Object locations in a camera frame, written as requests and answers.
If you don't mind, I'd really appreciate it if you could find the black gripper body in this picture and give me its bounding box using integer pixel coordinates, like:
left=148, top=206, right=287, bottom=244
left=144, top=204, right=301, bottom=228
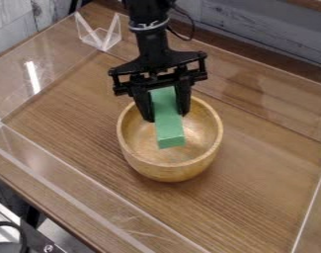
left=109, top=21, right=208, bottom=97

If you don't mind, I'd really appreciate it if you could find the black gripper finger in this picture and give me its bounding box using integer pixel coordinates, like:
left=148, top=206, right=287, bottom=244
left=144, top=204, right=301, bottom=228
left=174, top=78, right=192, bottom=116
left=133, top=89, right=156, bottom=123

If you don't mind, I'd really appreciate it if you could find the green rectangular block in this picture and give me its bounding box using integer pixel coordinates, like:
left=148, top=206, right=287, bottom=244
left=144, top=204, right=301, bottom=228
left=152, top=87, right=185, bottom=149

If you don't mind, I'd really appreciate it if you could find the brown wooden bowl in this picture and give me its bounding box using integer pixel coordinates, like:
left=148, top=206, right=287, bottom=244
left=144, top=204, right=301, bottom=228
left=117, top=97, right=225, bottom=182

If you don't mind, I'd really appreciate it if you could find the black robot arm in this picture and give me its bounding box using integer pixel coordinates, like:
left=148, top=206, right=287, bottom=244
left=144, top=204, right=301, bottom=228
left=109, top=0, right=208, bottom=123

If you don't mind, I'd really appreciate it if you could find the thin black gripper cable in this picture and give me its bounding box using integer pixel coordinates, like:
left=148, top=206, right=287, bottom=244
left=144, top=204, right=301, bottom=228
left=165, top=5, right=197, bottom=42

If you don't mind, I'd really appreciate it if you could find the clear acrylic corner bracket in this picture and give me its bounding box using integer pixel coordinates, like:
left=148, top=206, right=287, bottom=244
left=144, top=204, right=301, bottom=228
left=74, top=12, right=122, bottom=52

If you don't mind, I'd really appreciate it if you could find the black metal table bracket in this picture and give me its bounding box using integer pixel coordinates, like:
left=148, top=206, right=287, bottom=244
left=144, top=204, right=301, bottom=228
left=21, top=213, right=68, bottom=253

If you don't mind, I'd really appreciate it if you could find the black cable under table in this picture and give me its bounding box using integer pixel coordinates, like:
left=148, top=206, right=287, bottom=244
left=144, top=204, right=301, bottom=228
left=0, top=220, right=30, bottom=253

